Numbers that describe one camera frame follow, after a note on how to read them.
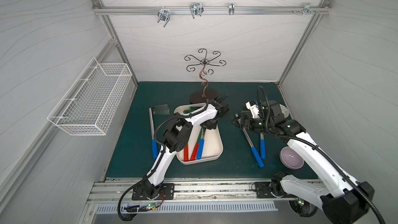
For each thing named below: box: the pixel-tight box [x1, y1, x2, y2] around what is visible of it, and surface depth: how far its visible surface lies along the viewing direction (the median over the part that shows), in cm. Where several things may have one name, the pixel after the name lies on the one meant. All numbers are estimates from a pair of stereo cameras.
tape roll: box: [279, 103, 290, 119], surface depth 103 cm
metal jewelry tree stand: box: [184, 48, 227, 105], surface depth 95 cm
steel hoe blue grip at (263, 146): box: [260, 132, 266, 160], surface depth 88 cm
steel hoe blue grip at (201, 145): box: [196, 128, 207, 160], surface depth 83 cm
